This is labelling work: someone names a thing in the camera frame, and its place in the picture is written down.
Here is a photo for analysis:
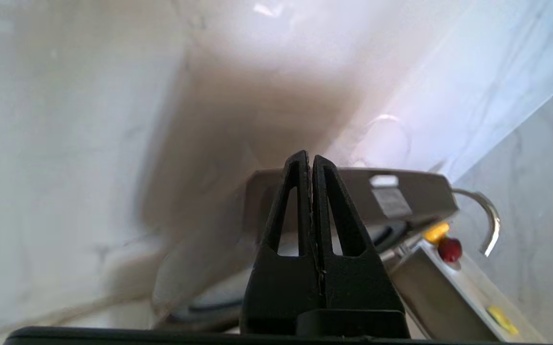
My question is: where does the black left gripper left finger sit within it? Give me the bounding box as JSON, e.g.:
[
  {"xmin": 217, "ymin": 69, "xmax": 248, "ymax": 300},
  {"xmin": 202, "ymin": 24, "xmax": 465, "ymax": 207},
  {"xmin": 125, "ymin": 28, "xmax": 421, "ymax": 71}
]
[{"xmin": 240, "ymin": 151, "xmax": 326, "ymax": 334}]

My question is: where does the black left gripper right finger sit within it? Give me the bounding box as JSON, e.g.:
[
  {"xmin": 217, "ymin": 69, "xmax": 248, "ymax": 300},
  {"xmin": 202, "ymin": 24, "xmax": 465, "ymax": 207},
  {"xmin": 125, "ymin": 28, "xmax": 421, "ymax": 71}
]
[{"xmin": 312, "ymin": 155, "xmax": 410, "ymax": 338}]

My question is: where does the black rice cooker lid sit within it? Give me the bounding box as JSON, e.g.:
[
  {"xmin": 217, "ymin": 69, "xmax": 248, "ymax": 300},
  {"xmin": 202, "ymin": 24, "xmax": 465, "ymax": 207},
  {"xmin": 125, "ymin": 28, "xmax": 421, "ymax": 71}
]
[{"xmin": 244, "ymin": 167, "xmax": 460, "ymax": 254}]

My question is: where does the steel sink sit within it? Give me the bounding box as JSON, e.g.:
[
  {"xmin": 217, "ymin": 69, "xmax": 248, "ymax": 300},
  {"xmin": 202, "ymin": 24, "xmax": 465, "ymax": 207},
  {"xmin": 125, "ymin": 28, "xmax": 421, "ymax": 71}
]
[{"xmin": 387, "ymin": 240, "xmax": 547, "ymax": 343}]

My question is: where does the yellow orange detergent bottle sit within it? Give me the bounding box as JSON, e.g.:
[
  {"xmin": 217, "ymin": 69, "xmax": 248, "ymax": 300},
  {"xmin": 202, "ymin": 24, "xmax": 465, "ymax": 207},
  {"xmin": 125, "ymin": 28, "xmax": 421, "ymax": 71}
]
[{"xmin": 422, "ymin": 221, "xmax": 463, "ymax": 264}]

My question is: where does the chrome faucet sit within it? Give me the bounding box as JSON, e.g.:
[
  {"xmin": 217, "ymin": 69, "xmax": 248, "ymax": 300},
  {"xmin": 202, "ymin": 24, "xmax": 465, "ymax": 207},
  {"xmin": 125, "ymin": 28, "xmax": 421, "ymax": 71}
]
[{"xmin": 451, "ymin": 188, "xmax": 502, "ymax": 258}]

